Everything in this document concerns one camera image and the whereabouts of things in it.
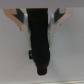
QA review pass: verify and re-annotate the white sliding door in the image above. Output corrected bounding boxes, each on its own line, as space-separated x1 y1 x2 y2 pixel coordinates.
0 7 84 84

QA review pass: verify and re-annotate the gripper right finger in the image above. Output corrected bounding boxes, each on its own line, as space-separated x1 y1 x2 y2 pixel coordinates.
49 8 73 50

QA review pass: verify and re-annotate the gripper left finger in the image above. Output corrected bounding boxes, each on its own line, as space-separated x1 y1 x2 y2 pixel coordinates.
2 8 34 62

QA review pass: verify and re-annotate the white cabinet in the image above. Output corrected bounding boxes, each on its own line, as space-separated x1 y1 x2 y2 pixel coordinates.
0 0 84 10

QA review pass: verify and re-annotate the black door handle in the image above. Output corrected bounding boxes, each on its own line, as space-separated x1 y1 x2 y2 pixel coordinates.
26 8 55 77

